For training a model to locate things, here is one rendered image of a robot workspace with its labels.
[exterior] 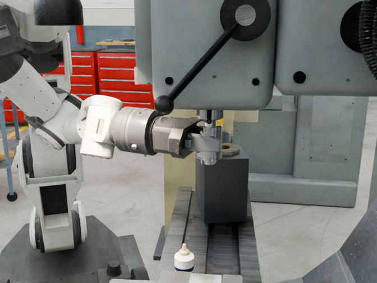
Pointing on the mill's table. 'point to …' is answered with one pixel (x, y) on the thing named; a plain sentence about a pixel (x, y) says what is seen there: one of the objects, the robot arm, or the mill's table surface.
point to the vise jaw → (174, 277)
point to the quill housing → (244, 51)
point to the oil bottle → (184, 260)
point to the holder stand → (223, 186)
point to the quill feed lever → (264, 14)
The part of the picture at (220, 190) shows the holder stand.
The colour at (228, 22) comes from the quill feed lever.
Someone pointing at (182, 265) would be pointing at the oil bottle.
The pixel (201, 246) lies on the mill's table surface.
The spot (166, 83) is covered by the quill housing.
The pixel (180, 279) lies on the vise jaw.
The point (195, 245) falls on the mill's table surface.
